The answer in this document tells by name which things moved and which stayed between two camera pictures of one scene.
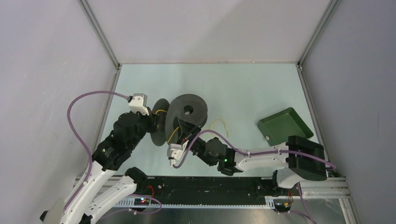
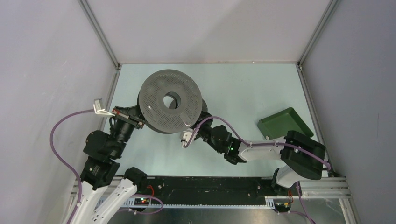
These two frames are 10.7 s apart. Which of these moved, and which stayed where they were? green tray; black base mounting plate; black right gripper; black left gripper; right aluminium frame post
Moved: black left gripper; black right gripper
Stayed: right aluminium frame post; green tray; black base mounting plate
